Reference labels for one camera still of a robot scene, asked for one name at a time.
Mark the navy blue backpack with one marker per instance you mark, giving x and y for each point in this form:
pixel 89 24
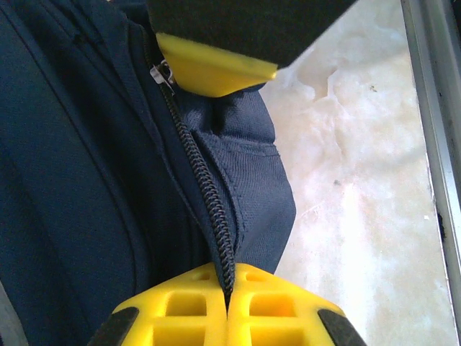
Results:
pixel 90 180

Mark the aluminium base rail beam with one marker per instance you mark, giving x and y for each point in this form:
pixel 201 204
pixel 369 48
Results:
pixel 439 108

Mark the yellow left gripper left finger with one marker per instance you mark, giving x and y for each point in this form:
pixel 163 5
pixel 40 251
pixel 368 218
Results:
pixel 180 317

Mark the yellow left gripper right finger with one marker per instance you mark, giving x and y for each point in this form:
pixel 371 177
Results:
pixel 281 317

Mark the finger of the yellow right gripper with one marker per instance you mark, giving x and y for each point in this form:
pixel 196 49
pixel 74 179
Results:
pixel 216 72

